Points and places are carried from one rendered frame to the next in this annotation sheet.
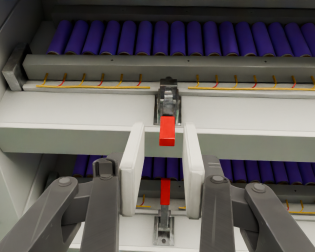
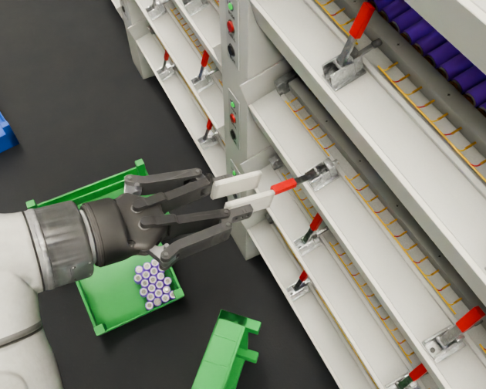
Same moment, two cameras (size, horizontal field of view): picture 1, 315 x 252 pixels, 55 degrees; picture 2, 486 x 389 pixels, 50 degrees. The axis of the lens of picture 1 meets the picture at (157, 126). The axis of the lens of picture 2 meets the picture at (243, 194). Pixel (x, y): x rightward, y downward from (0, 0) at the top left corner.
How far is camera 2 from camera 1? 0.56 m
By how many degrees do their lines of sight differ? 47
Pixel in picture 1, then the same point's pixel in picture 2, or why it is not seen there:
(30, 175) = not seen: hidden behind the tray
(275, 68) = (396, 215)
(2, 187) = (245, 136)
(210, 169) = (239, 210)
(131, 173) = (215, 186)
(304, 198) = not seen: hidden behind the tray
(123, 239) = (285, 224)
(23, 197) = (258, 149)
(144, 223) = (305, 228)
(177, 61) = (354, 155)
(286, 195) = not seen: hidden behind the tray
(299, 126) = (364, 256)
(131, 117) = (302, 163)
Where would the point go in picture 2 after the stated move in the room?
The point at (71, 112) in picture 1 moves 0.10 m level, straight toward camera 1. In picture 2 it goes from (284, 133) to (238, 171)
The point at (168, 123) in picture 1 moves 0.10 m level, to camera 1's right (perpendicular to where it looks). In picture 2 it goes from (286, 184) to (329, 241)
